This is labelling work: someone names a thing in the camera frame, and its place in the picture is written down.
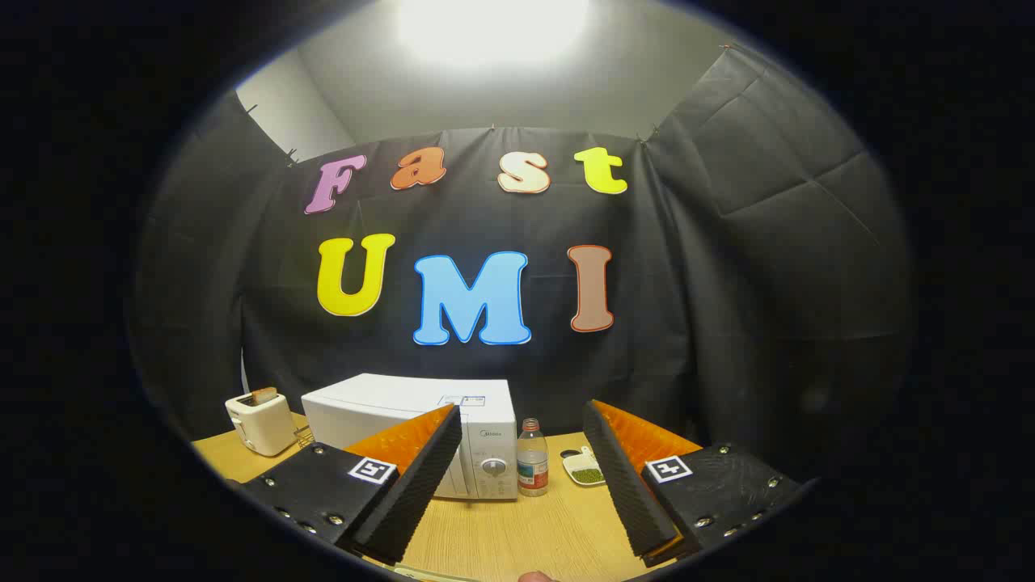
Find white divided bean dish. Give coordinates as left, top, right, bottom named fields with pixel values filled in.
left=562, top=446, right=607, bottom=487

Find white microwave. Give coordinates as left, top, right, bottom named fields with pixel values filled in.
left=302, top=373, right=518, bottom=500

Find clear plastic bottle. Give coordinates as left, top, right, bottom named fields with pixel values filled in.
left=517, top=418, right=550, bottom=496

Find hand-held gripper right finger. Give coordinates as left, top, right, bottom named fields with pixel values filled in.
left=582, top=400, right=809, bottom=567

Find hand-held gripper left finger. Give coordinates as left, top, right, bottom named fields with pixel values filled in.
left=239, top=404, right=463, bottom=565

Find white toaster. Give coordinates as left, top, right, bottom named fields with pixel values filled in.
left=225, top=388, right=298, bottom=458

